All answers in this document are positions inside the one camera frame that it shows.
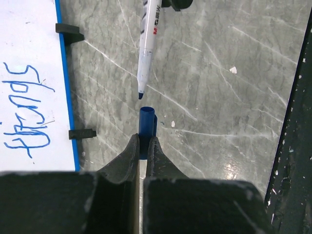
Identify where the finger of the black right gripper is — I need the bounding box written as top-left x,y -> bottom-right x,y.
162,0 -> 193,12

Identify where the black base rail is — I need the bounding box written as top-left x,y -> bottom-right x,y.
264,20 -> 312,234

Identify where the white whiteboard marker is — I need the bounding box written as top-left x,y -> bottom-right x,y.
137,0 -> 161,99

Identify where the blue framed whiteboard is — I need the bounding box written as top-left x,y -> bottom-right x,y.
0,0 -> 97,173

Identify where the blue marker cap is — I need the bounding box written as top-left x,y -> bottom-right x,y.
138,106 -> 157,160

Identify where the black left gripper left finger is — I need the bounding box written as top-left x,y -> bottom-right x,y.
0,134 -> 139,234

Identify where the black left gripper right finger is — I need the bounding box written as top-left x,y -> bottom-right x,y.
142,137 -> 273,234

